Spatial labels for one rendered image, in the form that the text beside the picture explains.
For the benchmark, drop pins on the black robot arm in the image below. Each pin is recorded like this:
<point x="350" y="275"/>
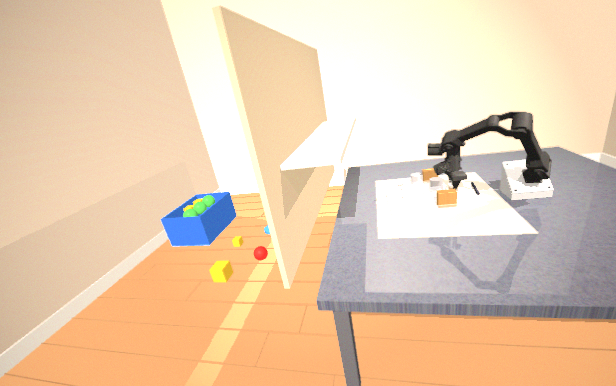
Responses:
<point x="538" y="162"/>

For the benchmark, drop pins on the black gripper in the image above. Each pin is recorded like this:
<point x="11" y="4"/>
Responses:
<point x="454" y="175"/>

